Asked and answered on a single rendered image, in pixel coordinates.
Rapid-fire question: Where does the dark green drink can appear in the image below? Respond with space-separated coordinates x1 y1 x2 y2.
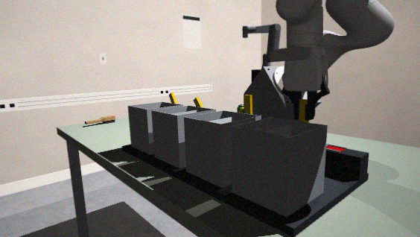
238 104 244 113

